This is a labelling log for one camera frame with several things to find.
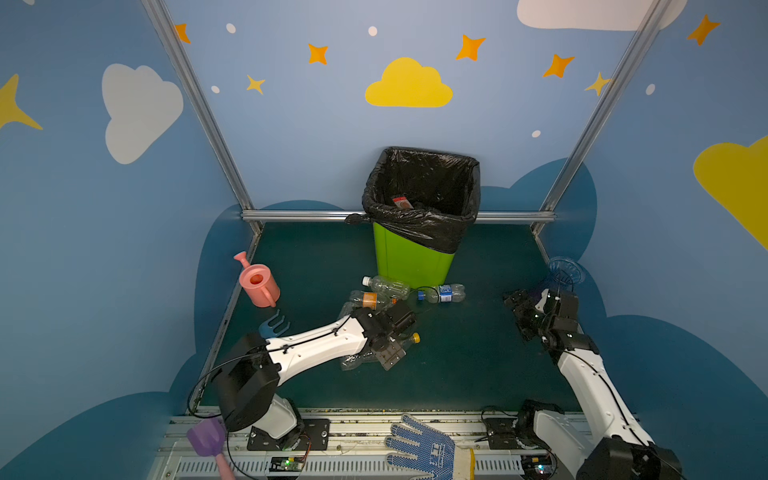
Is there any clear bottle blue label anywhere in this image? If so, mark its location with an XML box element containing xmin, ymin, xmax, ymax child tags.
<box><xmin>416</xmin><ymin>284</ymin><xmax>466</xmax><ymax>304</ymax></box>

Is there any aluminium post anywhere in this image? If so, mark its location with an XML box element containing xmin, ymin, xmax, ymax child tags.
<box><xmin>531</xmin><ymin>0</ymin><xmax>673</xmax><ymax>239</ymax></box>
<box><xmin>141</xmin><ymin>0</ymin><xmax>254</xmax><ymax>214</ymax></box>

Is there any pink watering can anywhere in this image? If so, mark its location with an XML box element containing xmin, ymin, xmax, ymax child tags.
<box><xmin>234</xmin><ymin>251</ymin><xmax>281</xmax><ymax>308</ymax></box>

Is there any clear bottle orange label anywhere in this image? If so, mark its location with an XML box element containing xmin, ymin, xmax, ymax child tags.
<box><xmin>340</xmin><ymin>333</ymin><xmax>421</xmax><ymax>371</ymax></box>

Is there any blue dotted work glove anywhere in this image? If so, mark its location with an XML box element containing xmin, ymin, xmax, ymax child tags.
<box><xmin>385</xmin><ymin>414</ymin><xmax>475</xmax><ymax>480</ymax></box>

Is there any right aluminium post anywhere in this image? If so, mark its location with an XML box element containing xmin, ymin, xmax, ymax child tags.
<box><xmin>531</xmin><ymin>0</ymin><xmax>673</xmax><ymax>239</ymax></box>

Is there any green bin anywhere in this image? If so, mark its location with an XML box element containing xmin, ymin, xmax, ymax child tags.
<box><xmin>373</xmin><ymin>223</ymin><xmax>454</xmax><ymax>288</ymax></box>

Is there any left aluminium post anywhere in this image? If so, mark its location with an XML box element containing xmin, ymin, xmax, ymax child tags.
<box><xmin>141</xmin><ymin>0</ymin><xmax>254</xmax><ymax>214</ymax></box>

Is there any blue garden fork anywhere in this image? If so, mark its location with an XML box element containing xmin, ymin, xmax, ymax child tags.
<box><xmin>258</xmin><ymin>310</ymin><xmax>291</xmax><ymax>339</ymax></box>

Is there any aluminium back rail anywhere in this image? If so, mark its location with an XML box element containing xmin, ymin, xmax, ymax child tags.
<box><xmin>241</xmin><ymin>209</ymin><xmax>556</xmax><ymax>224</ymax></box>

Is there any purple toy shovel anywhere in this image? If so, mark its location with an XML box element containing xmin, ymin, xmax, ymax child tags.
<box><xmin>186</xmin><ymin>417</ymin><xmax>236</xmax><ymax>480</ymax></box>

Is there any clear bottle white cap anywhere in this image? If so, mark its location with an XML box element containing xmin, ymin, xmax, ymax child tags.
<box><xmin>362</xmin><ymin>276</ymin><xmax>411</xmax><ymax>300</ymax></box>

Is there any orange label bottle orange cap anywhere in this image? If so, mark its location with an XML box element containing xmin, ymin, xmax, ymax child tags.
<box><xmin>349</xmin><ymin>290</ymin><xmax>392</xmax><ymax>310</ymax></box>

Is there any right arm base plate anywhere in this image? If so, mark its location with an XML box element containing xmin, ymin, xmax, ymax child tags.
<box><xmin>482</xmin><ymin>417</ymin><xmax>527</xmax><ymax>450</ymax></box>

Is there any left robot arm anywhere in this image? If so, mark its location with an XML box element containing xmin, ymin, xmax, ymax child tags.
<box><xmin>213</xmin><ymin>302</ymin><xmax>416</xmax><ymax>449</ymax></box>

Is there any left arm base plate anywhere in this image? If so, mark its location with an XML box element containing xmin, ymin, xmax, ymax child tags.
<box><xmin>246</xmin><ymin>418</ymin><xmax>331</xmax><ymax>451</ymax></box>

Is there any black bin liner bag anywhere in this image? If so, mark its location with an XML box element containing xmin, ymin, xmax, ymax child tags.
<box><xmin>347</xmin><ymin>146</ymin><xmax>481</xmax><ymax>254</ymax></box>

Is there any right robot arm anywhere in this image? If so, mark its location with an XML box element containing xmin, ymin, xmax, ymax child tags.
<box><xmin>503</xmin><ymin>289</ymin><xmax>684</xmax><ymax>479</ymax></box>

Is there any Coke bottle yellow cap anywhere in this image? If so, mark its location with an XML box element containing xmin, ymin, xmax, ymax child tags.
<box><xmin>392</xmin><ymin>196</ymin><xmax>414</xmax><ymax>210</ymax></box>

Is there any purple ribbed vase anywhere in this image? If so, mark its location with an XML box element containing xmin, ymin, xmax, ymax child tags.
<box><xmin>547</xmin><ymin>256</ymin><xmax>586</xmax><ymax>291</ymax></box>

